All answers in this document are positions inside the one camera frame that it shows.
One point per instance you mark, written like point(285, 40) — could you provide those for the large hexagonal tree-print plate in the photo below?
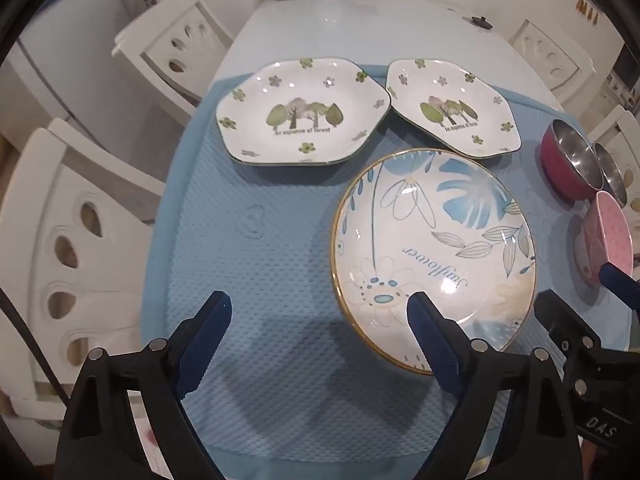
point(300, 110)

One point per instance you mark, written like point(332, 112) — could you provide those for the small black lid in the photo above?
point(481, 21)

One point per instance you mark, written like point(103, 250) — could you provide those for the blue steel bowl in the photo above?
point(612, 170)

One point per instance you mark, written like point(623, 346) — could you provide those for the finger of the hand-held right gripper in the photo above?
point(560, 320)
point(617, 282)

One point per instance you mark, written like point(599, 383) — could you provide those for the small hexagonal tree-print plate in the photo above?
point(450, 105)

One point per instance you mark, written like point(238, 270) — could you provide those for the pink dotted bowl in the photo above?
point(600, 230)

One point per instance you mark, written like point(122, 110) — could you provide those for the white refrigerator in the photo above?
point(65, 35)

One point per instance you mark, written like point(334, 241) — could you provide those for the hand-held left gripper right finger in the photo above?
point(434, 350)

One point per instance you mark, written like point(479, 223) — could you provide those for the round blue floral plate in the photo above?
point(440, 240)

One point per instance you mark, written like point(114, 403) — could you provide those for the white carved chair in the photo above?
point(550, 55)
point(170, 45)
point(55, 210)
point(617, 125)

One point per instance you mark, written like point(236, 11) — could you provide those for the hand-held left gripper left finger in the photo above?
point(206, 347)

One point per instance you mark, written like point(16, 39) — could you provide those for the blue textured table mat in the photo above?
point(280, 270)

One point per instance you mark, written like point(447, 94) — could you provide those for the red steel bowl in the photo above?
point(555, 160)

